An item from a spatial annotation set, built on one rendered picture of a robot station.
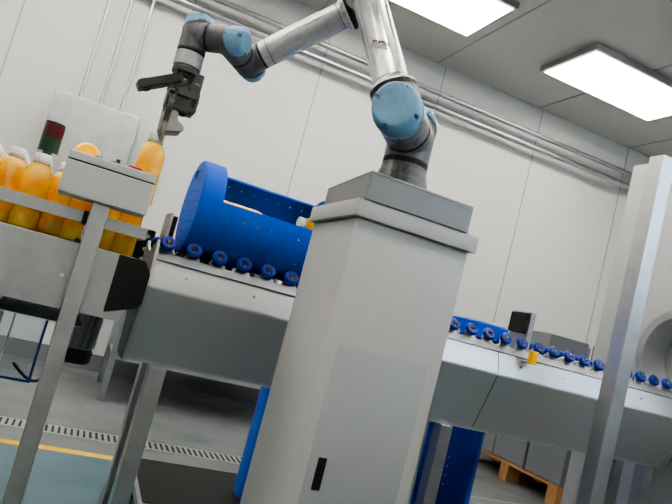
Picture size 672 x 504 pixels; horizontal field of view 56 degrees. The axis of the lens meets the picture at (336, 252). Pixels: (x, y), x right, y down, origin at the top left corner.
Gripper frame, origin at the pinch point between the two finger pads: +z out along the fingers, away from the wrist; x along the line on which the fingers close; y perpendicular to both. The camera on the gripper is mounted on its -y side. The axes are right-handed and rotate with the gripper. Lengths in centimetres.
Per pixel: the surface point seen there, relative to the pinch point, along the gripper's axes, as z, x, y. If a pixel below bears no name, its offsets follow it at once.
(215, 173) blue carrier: 3.3, 6.5, 18.3
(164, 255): 29.5, 5.6, 10.7
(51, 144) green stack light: 3, 50, -26
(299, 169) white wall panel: -80, 338, 148
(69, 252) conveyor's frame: 35.0, -6.1, -12.9
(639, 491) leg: 71, 9, 212
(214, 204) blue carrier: 12.4, 2.6, 19.6
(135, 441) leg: 81, 8, 17
